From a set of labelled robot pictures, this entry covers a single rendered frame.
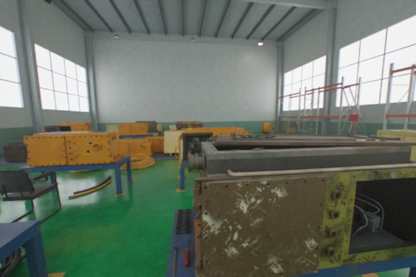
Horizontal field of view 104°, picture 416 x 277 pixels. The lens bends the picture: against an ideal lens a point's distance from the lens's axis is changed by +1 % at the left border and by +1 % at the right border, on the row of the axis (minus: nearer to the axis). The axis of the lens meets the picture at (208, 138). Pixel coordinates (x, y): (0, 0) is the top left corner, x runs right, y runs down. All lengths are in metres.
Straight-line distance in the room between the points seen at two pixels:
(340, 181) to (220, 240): 0.71
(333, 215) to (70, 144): 4.03
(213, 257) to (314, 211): 0.57
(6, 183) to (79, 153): 1.04
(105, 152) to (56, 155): 0.88
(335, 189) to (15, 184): 3.63
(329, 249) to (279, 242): 0.33
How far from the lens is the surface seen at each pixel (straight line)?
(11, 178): 3.49
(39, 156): 4.42
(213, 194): 0.82
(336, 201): 1.19
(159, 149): 7.57
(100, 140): 3.81
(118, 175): 3.89
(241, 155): 0.90
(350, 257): 1.45
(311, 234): 1.15
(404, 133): 6.45
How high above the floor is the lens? 1.53
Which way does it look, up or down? 7 degrees down
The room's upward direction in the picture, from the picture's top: 1 degrees counter-clockwise
